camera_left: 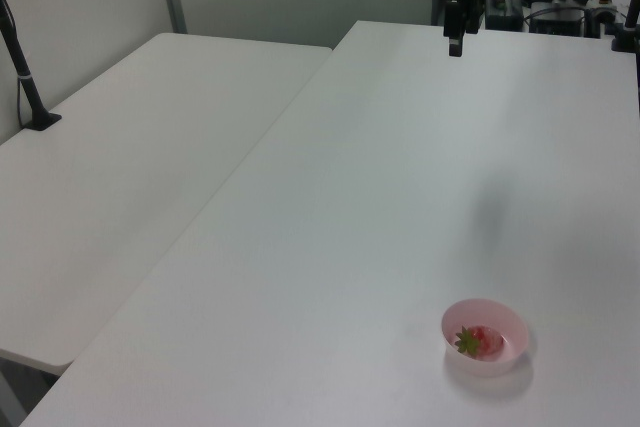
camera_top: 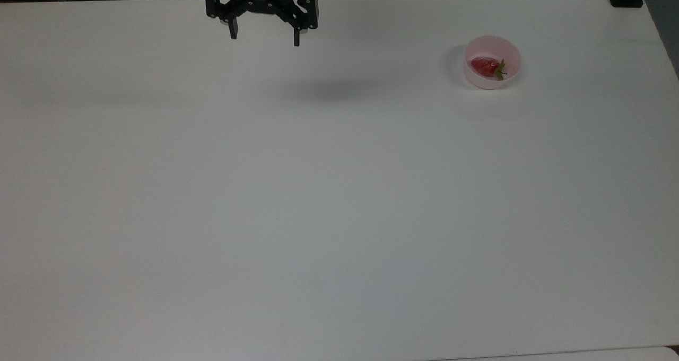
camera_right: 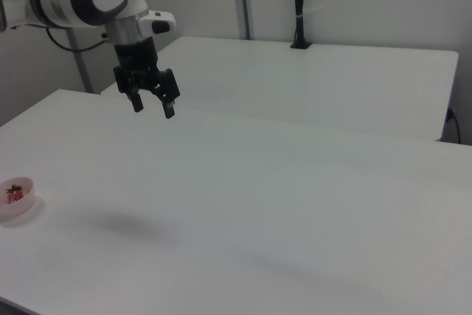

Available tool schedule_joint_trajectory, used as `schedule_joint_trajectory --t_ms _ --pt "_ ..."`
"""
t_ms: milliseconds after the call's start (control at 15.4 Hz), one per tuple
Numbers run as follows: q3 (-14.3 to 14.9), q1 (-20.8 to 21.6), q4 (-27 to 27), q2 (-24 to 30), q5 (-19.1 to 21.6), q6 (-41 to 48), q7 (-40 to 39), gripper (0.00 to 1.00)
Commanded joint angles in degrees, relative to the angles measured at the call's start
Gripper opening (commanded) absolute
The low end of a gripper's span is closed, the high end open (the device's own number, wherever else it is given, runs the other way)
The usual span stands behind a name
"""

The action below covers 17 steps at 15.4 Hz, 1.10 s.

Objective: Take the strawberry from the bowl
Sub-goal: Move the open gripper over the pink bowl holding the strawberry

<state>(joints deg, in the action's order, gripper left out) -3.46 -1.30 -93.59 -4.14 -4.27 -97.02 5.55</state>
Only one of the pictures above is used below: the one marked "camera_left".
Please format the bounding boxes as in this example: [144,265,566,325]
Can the red strawberry with green leaves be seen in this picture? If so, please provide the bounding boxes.
[453,325,504,360]

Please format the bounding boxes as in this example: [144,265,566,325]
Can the pink plastic bowl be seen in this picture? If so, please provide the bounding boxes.
[440,298,530,379]

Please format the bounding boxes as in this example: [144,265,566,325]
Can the black electronics box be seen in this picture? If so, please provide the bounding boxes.
[485,0,526,31]

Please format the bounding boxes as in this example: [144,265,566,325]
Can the black clamped stand pole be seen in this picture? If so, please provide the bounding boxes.
[609,0,640,54]

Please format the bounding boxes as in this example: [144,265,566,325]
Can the black camera stand pole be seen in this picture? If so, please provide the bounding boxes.
[0,0,63,133]

